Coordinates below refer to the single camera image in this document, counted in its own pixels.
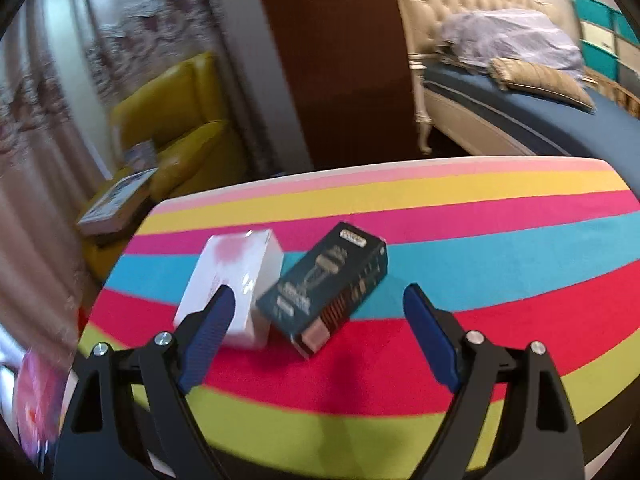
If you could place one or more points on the wooden crib rail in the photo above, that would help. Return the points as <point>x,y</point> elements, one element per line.
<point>615,87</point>

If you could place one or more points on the small picture booklet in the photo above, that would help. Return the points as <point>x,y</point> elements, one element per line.
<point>138,153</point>

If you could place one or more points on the dark teal box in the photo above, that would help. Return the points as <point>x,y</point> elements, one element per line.
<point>320,285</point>

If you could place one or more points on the striped beige pillow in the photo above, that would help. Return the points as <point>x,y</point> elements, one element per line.
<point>540,80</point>

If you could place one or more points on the yellow leather armchair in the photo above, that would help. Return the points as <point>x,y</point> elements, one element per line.
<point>195,145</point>

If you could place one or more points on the flat cardboard box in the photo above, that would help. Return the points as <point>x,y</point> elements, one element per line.
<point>117,200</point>

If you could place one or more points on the beige lace curtain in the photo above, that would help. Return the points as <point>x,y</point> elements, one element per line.
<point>30,210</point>
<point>150,25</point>

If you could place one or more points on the white and pink box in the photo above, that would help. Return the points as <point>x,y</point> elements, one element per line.
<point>235,270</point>

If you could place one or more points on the pink plastic bag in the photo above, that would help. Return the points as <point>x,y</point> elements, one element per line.
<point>37,400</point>

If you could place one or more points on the brown wooden wardrobe panel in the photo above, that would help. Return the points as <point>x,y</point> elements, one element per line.
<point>330,60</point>

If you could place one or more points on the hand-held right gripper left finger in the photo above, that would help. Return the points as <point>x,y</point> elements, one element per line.
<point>207,340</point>

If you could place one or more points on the folded light blue quilt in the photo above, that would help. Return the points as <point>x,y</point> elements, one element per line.
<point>510,35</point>

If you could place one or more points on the rainbow striped tablecloth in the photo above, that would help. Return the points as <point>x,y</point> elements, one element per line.
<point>450,260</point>

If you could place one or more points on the stack of storage boxes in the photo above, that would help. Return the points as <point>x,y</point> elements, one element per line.
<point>595,15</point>

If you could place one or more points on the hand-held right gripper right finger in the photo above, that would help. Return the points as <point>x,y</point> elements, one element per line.
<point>432,340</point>

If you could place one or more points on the bed with blue sheet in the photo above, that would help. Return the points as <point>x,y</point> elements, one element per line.
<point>575,125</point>

